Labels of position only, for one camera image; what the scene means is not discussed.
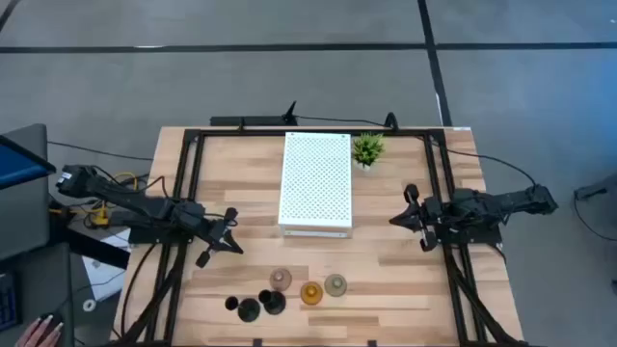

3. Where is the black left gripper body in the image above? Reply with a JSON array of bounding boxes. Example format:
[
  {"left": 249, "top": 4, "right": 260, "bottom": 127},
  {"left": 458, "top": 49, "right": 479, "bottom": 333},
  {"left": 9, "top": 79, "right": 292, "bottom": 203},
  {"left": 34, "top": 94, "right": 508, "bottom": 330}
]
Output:
[{"left": 195, "top": 206, "right": 239, "bottom": 270}]

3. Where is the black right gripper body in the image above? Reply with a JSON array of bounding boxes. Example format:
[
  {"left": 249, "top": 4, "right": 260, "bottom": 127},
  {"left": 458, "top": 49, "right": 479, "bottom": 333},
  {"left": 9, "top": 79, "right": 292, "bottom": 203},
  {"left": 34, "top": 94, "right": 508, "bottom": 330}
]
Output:
[{"left": 403, "top": 184, "right": 450, "bottom": 254}]

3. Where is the pink glass candle holder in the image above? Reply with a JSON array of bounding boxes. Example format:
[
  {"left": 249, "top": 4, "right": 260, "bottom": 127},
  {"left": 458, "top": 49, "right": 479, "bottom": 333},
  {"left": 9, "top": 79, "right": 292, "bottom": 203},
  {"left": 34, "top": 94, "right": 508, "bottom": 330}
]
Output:
[{"left": 268, "top": 267, "right": 294, "bottom": 293}]

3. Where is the tall black candlestick holder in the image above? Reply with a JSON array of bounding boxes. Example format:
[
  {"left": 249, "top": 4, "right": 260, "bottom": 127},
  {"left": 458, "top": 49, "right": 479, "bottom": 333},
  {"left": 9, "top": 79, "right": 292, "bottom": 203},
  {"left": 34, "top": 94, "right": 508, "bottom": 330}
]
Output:
[
  {"left": 224, "top": 295, "right": 262, "bottom": 324},
  {"left": 257, "top": 288, "right": 287, "bottom": 316}
]

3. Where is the amber glass candle holder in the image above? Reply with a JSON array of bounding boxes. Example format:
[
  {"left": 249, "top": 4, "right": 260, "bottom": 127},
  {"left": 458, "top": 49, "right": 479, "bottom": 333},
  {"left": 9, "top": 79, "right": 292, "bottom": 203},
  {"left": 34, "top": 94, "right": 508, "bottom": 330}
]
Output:
[{"left": 299, "top": 280, "right": 325, "bottom": 307}]

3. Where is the small green potted plant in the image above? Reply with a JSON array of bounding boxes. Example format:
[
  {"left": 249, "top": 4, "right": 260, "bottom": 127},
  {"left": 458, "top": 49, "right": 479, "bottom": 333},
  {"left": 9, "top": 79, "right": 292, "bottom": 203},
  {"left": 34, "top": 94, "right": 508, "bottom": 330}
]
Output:
[{"left": 350, "top": 132, "right": 387, "bottom": 173}]

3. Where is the white perforated metal shelf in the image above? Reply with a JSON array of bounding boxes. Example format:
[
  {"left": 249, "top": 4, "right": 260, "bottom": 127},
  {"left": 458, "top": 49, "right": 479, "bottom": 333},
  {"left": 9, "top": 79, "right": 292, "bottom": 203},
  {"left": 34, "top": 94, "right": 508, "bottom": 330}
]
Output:
[{"left": 278, "top": 131, "right": 354, "bottom": 240}]

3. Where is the white paper sheet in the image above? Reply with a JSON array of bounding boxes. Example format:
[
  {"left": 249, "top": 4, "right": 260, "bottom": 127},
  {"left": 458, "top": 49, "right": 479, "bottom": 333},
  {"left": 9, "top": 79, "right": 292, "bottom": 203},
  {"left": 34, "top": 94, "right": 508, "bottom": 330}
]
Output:
[{"left": 80, "top": 228, "right": 132, "bottom": 303}]

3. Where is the black stand bar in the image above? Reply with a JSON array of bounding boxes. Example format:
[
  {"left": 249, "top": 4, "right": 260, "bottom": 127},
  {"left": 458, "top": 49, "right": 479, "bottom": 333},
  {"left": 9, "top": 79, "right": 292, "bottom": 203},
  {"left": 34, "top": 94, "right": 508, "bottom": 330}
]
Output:
[{"left": 47, "top": 226, "right": 131, "bottom": 269}]

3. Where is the dark grey desk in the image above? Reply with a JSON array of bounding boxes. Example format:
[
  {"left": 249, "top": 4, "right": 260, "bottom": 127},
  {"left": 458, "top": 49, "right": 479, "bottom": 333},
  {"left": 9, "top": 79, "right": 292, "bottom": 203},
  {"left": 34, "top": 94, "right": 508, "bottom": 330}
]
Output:
[{"left": 0, "top": 243, "right": 76, "bottom": 347}]

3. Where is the person's hand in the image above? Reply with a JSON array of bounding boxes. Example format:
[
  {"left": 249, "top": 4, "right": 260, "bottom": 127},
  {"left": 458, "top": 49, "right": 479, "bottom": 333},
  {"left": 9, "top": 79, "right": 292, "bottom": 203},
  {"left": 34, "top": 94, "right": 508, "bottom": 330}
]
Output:
[{"left": 13, "top": 313, "right": 66, "bottom": 347}]

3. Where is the grey monitor with blue screen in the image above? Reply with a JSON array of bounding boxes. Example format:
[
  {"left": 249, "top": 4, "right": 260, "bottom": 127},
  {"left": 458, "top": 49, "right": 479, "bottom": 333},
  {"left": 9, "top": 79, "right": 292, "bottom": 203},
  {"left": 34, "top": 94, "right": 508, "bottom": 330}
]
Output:
[{"left": 0, "top": 123, "right": 58, "bottom": 261}]

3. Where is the black keyboard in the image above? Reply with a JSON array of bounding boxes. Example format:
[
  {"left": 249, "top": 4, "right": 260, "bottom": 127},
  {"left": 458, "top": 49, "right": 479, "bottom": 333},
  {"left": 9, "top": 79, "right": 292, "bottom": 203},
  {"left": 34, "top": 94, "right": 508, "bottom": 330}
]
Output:
[{"left": 0, "top": 272, "right": 23, "bottom": 332}]

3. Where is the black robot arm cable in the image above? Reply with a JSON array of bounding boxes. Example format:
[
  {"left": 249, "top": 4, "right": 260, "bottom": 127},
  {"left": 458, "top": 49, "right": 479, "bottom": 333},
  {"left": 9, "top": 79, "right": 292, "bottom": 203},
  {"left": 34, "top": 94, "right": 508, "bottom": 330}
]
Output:
[{"left": 431, "top": 139, "right": 539, "bottom": 189}]

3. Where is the black metal table frame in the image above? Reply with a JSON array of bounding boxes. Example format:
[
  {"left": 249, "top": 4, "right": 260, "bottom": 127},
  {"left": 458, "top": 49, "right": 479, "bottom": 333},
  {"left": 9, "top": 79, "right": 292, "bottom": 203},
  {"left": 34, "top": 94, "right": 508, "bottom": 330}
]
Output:
[{"left": 103, "top": 125, "right": 531, "bottom": 347}]

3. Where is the yellow cable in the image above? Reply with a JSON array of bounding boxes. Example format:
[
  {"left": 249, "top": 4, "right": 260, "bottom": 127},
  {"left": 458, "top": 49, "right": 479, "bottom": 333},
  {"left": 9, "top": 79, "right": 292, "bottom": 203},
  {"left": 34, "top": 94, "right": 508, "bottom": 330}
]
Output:
[{"left": 86, "top": 171, "right": 141, "bottom": 227}]

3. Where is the black power cable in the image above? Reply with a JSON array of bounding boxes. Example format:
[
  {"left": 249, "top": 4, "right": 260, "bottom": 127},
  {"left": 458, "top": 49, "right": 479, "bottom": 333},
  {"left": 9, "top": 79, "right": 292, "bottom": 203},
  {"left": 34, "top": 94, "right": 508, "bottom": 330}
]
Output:
[{"left": 294, "top": 114, "right": 387, "bottom": 129}]

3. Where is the black floor cable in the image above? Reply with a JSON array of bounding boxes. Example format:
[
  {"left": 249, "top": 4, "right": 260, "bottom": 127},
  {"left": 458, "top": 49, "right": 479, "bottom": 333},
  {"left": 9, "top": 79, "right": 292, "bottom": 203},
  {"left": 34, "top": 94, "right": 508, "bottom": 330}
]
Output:
[{"left": 47, "top": 141, "right": 154, "bottom": 161}]

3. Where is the black cable with plug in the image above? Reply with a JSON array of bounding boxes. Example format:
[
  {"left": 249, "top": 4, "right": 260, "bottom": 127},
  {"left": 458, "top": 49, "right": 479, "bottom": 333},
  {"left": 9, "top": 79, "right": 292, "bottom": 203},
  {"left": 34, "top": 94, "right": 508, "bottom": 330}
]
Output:
[{"left": 573, "top": 185, "right": 617, "bottom": 242}]

